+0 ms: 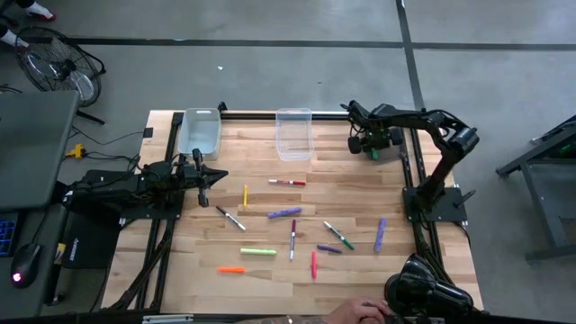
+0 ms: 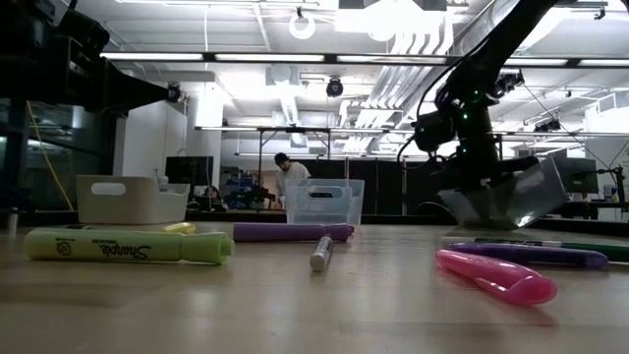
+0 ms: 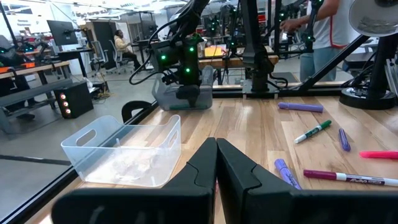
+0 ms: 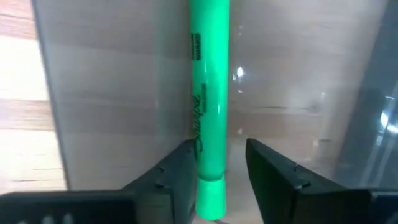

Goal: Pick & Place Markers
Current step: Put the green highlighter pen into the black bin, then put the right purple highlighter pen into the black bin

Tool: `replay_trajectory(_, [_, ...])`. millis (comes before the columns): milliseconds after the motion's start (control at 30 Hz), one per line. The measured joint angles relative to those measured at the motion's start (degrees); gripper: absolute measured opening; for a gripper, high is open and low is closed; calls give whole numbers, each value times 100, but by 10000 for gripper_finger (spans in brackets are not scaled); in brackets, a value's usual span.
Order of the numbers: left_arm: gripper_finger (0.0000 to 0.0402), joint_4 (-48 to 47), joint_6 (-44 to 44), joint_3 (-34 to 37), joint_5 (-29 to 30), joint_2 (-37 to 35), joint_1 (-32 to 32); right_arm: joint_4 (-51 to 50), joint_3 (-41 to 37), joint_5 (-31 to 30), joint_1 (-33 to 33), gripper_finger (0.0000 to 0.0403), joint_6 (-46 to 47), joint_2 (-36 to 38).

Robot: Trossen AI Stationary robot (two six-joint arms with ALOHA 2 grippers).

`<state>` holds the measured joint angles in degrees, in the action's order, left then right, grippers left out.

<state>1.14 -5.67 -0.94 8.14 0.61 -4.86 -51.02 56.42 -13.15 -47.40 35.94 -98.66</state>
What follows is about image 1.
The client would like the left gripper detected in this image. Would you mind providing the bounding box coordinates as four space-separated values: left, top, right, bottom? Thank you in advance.
177 148 230 209

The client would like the black dry-erase marker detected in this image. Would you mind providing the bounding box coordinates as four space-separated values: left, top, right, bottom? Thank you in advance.
215 205 248 232

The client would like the purple highlighter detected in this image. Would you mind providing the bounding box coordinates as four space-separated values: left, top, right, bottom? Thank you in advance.
267 206 303 221
373 217 388 254

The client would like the light green highlighter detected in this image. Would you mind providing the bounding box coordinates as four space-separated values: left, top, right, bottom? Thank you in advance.
239 247 278 257

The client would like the maroon dry-erase marker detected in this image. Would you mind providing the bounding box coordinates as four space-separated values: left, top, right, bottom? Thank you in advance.
289 219 298 262

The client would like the green dry-erase marker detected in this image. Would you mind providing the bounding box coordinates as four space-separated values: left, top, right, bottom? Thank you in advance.
322 220 356 251

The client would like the person's forearm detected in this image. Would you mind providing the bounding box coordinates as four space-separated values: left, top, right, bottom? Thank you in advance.
233 313 343 324

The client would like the left clear plastic bin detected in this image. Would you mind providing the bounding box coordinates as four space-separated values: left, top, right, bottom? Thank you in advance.
177 106 223 162

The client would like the clear plastic bin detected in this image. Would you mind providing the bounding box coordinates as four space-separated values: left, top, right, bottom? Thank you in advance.
177 106 223 162
274 106 314 162

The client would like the black box white print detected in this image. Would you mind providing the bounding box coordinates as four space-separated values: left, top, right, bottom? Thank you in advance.
61 213 122 270

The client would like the person's hand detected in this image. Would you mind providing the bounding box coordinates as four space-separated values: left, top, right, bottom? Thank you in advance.
335 296 392 324

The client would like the grey laptop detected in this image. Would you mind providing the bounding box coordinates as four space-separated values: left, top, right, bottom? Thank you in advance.
0 89 81 258

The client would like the black floor fan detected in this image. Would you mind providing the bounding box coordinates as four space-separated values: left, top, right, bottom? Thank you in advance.
14 25 108 126

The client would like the black computer mouse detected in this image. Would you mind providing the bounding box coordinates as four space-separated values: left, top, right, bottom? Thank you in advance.
9 242 42 290

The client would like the dark grey desk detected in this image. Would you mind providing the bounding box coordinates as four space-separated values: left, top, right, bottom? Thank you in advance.
0 197 68 319

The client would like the person's foot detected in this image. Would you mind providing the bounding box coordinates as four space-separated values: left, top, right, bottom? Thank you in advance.
24 0 59 23
0 24 29 50

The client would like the black floor cable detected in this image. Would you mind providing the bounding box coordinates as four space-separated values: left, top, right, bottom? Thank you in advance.
67 127 148 175

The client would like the silver metal bracket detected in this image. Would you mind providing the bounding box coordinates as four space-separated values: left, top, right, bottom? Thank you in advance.
141 313 194 324

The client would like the grey metal cart frame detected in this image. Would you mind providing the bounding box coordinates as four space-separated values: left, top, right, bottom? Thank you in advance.
494 114 576 262

